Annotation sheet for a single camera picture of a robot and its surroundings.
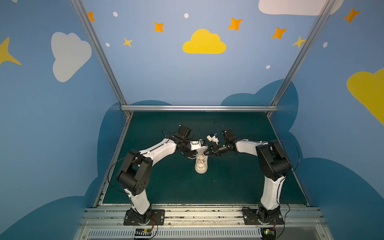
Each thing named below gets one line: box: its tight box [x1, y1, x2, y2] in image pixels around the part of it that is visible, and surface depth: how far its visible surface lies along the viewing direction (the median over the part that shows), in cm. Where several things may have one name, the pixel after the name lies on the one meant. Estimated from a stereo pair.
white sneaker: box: [194, 147, 209, 174], surface depth 90 cm
